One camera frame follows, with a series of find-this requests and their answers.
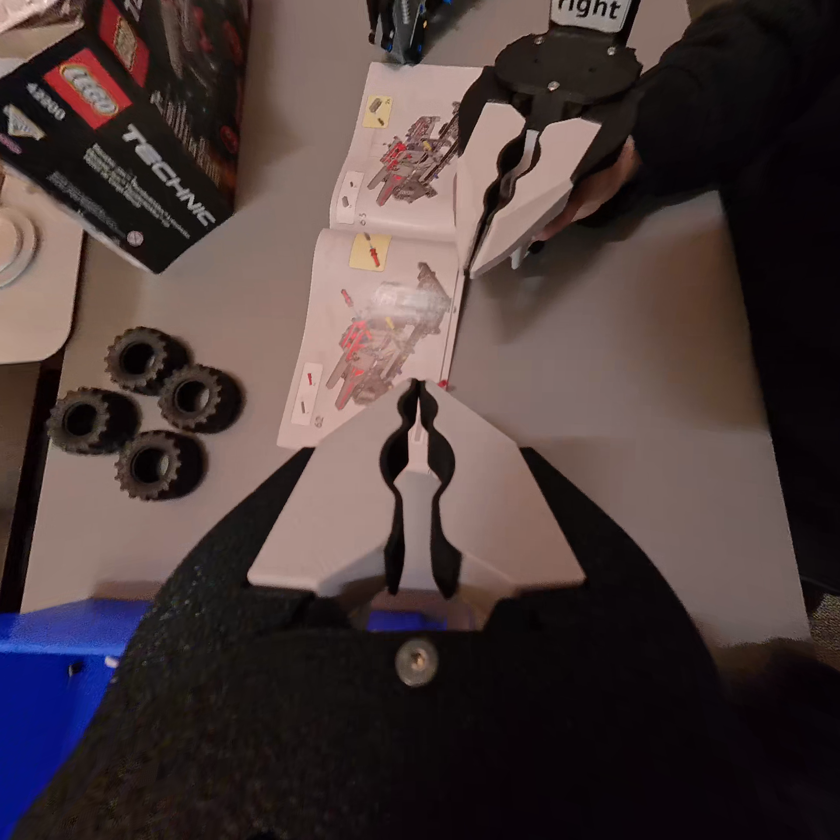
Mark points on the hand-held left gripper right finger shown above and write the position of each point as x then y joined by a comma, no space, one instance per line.
505,518

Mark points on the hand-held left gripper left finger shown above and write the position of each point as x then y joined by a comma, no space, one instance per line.
315,525

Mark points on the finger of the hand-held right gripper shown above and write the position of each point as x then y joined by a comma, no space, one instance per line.
544,190
482,157

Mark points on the building instruction booklet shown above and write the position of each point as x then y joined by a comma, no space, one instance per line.
387,289

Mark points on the person's right forearm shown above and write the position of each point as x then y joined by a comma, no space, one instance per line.
722,98

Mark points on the grey desk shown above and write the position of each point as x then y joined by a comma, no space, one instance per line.
590,394

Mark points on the person's right hand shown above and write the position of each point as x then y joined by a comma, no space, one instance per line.
607,184

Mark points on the black blue toy vehicle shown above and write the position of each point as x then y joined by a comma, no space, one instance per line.
403,33

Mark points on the black toy tire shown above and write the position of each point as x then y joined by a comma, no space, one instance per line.
210,397
108,420
148,358
177,466

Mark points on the person's dark clothing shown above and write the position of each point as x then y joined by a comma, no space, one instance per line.
794,361

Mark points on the blue plastic bin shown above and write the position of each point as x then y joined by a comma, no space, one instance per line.
46,709

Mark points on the black toy set box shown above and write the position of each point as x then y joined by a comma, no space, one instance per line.
131,98

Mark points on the white round object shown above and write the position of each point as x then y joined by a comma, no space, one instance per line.
13,243

